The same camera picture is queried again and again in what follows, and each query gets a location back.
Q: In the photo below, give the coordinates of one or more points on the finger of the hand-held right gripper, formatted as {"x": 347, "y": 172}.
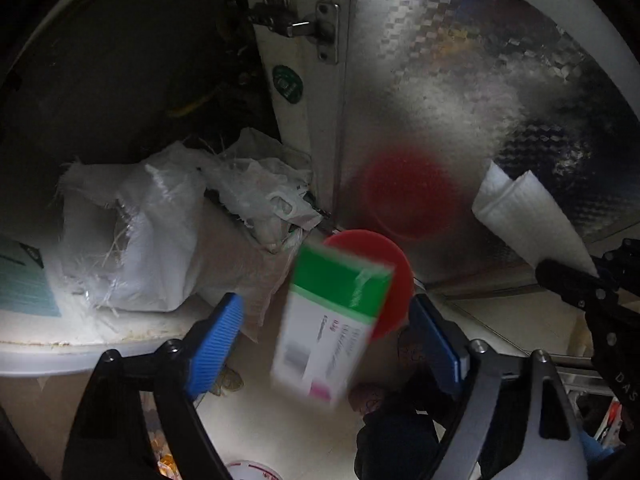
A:
{"x": 565, "y": 277}
{"x": 622, "y": 260}

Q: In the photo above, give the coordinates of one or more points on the white paper towel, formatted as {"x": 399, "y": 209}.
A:
{"x": 525, "y": 215}

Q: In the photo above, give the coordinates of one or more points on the steel cabinet hinge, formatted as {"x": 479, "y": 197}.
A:
{"x": 300, "y": 22}

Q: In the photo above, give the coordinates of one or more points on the white plastic bag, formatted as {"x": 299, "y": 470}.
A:
{"x": 255, "y": 185}

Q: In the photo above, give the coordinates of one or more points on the round green sticker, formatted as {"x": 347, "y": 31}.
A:
{"x": 287, "y": 82}

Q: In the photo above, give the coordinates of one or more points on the teal printed paper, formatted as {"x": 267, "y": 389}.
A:
{"x": 25, "y": 285}

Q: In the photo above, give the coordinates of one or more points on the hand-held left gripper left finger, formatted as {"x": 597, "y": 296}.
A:
{"x": 217, "y": 345}

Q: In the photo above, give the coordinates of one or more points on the blue denim pants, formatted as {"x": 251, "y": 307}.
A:
{"x": 595, "y": 452}

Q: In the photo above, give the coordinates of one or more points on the red plastic bin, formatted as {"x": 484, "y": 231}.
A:
{"x": 400, "y": 280}

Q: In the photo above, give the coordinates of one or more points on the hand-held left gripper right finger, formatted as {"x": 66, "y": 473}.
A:
{"x": 435, "y": 340}

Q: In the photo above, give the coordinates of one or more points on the silver cabinet door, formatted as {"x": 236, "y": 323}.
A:
{"x": 450, "y": 85}

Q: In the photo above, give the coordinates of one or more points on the crumpled brown scrap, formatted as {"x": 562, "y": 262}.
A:
{"x": 227, "y": 381}

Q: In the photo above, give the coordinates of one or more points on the green white medicine box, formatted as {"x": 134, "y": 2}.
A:
{"x": 325, "y": 330}

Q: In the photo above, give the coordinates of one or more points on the white round lid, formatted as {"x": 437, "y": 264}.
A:
{"x": 250, "y": 471}

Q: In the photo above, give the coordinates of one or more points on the white woven sack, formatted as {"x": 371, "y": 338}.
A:
{"x": 150, "y": 240}

